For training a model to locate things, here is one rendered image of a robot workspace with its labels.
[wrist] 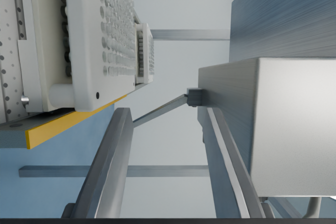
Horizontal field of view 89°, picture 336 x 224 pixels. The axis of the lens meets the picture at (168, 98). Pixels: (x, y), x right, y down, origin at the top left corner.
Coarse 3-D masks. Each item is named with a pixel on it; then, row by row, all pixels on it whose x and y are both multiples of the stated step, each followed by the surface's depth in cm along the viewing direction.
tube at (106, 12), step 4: (60, 8) 20; (64, 8) 20; (100, 8) 20; (104, 8) 20; (108, 8) 20; (64, 12) 20; (100, 12) 20; (104, 12) 20; (108, 12) 20; (64, 16) 21; (104, 16) 21; (108, 16) 21
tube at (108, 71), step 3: (66, 66) 21; (69, 66) 21; (105, 66) 21; (108, 66) 21; (111, 66) 21; (66, 69) 21; (69, 69) 21; (105, 69) 21; (108, 69) 21; (111, 69) 21; (66, 72) 21; (69, 72) 21; (105, 72) 21; (108, 72) 21; (111, 72) 21; (69, 75) 21; (105, 75) 22; (108, 75) 22; (111, 75) 22
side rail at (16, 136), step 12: (144, 84) 87; (60, 108) 22; (72, 108) 22; (24, 120) 17; (36, 120) 17; (48, 120) 17; (0, 132) 14; (12, 132) 14; (24, 132) 14; (0, 144) 14; (12, 144) 14; (24, 144) 14
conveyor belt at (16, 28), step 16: (0, 0) 16; (16, 0) 17; (0, 16) 16; (16, 16) 17; (0, 32) 16; (16, 32) 17; (0, 48) 16; (16, 48) 17; (0, 64) 16; (16, 64) 17; (0, 80) 15; (16, 80) 17; (0, 96) 16; (16, 96) 17; (0, 112) 16; (16, 112) 17; (32, 112) 19
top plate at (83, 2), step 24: (72, 0) 16; (96, 0) 19; (72, 24) 17; (96, 24) 19; (72, 48) 17; (96, 48) 19; (72, 72) 17; (96, 72) 19; (96, 96) 19; (120, 96) 29
